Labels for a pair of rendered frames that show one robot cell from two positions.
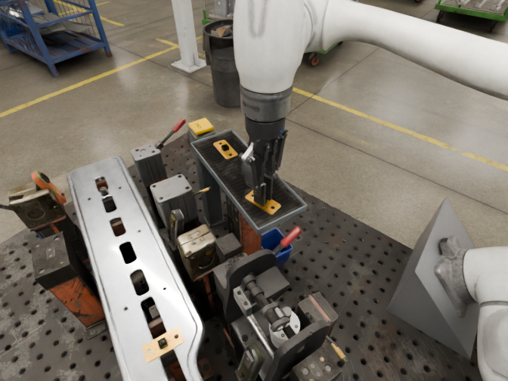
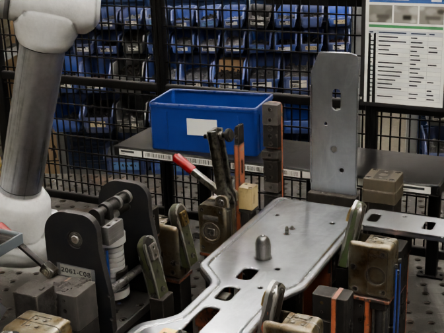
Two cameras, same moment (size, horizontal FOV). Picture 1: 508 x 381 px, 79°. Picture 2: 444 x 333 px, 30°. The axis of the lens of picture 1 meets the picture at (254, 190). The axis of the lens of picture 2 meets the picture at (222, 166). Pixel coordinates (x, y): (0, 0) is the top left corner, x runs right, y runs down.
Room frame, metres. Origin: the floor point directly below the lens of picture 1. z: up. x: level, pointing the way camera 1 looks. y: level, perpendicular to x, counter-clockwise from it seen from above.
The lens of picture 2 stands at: (0.79, 1.26, 1.71)
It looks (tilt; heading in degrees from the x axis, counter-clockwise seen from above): 19 degrees down; 238
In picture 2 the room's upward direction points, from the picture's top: 2 degrees counter-clockwise
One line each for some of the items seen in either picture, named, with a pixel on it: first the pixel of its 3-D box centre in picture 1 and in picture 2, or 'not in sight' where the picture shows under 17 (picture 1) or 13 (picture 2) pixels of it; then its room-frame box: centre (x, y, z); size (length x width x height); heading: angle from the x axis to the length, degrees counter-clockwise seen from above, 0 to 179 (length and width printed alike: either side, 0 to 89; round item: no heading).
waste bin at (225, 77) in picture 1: (230, 66); not in sight; (3.06, 0.23, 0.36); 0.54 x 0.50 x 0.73; 140
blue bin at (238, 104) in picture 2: not in sight; (212, 121); (-0.33, -0.61, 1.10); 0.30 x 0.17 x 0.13; 128
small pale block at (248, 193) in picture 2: not in sight; (250, 259); (-0.17, -0.20, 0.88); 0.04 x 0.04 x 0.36; 32
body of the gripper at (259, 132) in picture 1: (264, 132); not in sight; (0.50, -0.02, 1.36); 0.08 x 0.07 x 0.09; 140
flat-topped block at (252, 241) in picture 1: (244, 227); not in sight; (0.60, 0.03, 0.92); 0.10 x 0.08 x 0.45; 32
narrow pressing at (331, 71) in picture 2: not in sight; (333, 124); (-0.40, -0.18, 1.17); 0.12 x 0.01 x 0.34; 122
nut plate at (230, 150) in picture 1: (224, 147); not in sight; (0.70, 0.08, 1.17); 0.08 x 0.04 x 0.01; 32
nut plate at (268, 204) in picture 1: (262, 200); not in sight; (0.50, -0.02, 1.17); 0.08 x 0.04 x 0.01; 50
